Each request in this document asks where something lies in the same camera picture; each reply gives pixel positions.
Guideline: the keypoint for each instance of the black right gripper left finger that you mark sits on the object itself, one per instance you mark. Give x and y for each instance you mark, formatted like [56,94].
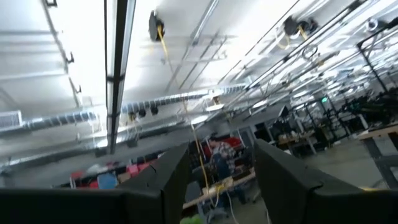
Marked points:
[155,199]

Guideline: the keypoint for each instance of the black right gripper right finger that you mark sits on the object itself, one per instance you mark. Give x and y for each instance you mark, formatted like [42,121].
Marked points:
[289,199]

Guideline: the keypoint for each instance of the green succulent plant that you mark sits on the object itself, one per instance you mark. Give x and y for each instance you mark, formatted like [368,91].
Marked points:
[191,220]

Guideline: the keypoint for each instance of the person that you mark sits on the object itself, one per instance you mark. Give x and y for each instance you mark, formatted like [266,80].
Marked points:
[222,161]

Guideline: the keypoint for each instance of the green exit sign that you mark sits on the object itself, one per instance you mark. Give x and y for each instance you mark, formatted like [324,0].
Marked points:
[324,99]

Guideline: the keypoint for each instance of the wooden desk with grey legs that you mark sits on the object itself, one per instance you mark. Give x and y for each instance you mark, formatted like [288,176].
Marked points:
[377,132]

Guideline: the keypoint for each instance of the long linear light bar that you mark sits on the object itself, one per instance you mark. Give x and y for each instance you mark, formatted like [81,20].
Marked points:
[116,77]

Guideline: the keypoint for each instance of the white air vent grille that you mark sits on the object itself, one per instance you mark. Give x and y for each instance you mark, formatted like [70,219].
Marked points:
[11,119]

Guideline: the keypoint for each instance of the silver flexible air duct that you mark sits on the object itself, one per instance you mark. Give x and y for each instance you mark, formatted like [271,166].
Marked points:
[62,119]
[171,99]

